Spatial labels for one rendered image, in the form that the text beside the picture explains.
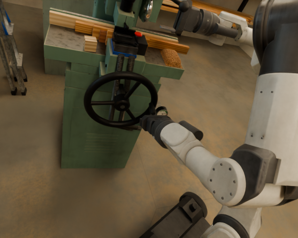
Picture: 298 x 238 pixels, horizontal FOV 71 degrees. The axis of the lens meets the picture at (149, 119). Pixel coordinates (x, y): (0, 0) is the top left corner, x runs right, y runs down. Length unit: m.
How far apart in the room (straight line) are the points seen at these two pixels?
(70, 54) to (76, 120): 0.38
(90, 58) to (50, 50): 0.15
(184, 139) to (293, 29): 0.31
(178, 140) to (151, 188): 1.09
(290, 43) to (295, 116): 0.11
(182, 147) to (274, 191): 0.22
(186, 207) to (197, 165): 0.92
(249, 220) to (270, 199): 0.47
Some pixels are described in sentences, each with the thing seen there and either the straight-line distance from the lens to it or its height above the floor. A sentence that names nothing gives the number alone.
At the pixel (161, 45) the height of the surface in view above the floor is 0.92.
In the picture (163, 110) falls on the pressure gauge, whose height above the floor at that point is 0.68.
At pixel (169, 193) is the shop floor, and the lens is 1.64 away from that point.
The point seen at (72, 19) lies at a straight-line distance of 1.05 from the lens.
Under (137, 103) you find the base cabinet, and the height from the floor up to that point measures 0.66.
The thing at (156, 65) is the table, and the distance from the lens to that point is 0.97.
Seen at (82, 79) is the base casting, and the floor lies 0.77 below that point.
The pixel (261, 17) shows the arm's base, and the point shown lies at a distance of 0.41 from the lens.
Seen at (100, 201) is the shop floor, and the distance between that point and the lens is 1.48.
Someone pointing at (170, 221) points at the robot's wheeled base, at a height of 0.19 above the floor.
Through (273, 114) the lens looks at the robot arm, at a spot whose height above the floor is 1.21.
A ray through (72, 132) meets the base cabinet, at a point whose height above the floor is 0.39.
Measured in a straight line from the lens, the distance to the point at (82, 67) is 0.95.
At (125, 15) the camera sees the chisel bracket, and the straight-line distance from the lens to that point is 0.97.
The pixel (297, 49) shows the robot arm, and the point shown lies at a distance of 0.38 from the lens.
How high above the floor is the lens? 1.36
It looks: 42 degrees down
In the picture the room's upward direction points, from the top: 25 degrees clockwise
